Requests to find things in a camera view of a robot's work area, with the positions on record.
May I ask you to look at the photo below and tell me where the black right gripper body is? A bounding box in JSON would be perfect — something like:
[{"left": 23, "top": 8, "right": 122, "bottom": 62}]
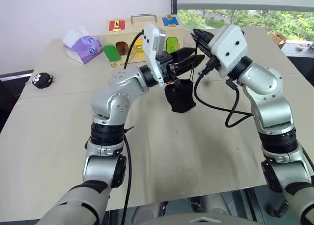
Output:
[{"left": 205, "top": 53, "right": 221, "bottom": 71}]

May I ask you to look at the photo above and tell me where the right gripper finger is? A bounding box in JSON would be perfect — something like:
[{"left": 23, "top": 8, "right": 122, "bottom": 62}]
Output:
[
  {"left": 193, "top": 28, "right": 213, "bottom": 43},
  {"left": 190, "top": 33, "right": 213, "bottom": 56}
]

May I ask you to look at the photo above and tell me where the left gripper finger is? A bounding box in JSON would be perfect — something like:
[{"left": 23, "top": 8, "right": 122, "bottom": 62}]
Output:
[
  {"left": 177, "top": 54, "right": 206, "bottom": 75},
  {"left": 171, "top": 47, "right": 196, "bottom": 63}
]

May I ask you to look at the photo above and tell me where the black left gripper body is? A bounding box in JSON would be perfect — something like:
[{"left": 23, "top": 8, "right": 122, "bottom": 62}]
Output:
[{"left": 157, "top": 50, "right": 181, "bottom": 85}]

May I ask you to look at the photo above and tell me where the black drawstring pouch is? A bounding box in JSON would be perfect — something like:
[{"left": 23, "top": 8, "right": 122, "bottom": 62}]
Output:
[{"left": 163, "top": 45, "right": 199, "bottom": 113}]

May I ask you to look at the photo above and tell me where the wooden latch puzzle box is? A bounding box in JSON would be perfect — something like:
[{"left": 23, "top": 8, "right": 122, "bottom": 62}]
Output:
[{"left": 103, "top": 13, "right": 185, "bottom": 65}]

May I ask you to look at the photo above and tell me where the brown cardboard box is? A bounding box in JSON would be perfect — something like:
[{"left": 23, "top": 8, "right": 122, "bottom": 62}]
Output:
[{"left": 267, "top": 30, "right": 287, "bottom": 49}]

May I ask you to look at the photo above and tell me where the purple tissue box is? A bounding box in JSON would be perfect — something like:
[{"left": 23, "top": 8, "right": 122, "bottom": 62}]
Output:
[{"left": 62, "top": 25, "right": 103, "bottom": 65}]

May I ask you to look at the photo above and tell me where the black side table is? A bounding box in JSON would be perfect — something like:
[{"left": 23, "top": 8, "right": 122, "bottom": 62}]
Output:
[{"left": 281, "top": 40, "right": 314, "bottom": 87}]

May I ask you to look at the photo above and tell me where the black plush toy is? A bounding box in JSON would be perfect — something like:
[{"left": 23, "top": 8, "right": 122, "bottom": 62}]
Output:
[{"left": 31, "top": 72, "right": 54, "bottom": 89}]

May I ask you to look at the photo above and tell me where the dark low cabinet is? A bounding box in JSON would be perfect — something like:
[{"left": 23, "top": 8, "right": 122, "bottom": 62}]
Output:
[{"left": 0, "top": 69, "right": 35, "bottom": 135}]

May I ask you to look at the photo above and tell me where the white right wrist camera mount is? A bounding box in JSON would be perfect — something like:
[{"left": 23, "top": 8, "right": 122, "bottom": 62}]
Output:
[{"left": 209, "top": 24, "right": 248, "bottom": 78}]

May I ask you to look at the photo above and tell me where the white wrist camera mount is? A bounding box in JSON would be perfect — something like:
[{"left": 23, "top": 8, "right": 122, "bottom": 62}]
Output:
[
  {"left": 209, "top": 24, "right": 248, "bottom": 78},
  {"left": 143, "top": 23, "right": 167, "bottom": 87}
]

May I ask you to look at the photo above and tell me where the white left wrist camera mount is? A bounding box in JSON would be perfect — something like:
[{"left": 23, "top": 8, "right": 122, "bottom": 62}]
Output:
[{"left": 143, "top": 23, "right": 167, "bottom": 87}]

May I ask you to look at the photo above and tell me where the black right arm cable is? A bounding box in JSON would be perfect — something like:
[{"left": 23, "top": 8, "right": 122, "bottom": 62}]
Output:
[{"left": 193, "top": 63, "right": 253, "bottom": 129}]

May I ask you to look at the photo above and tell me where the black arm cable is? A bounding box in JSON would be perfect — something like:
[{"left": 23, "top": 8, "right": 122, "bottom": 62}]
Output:
[
  {"left": 121, "top": 30, "right": 145, "bottom": 225},
  {"left": 193, "top": 63, "right": 253, "bottom": 129}
]

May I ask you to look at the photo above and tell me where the black window frame post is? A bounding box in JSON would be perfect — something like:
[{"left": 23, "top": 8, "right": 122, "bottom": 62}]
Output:
[{"left": 170, "top": 0, "right": 179, "bottom": 16}]

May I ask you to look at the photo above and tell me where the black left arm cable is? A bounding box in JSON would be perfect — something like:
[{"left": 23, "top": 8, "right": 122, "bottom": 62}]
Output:
[{"left": 121, "top": 30, "right": 145, "bottom": 225}]

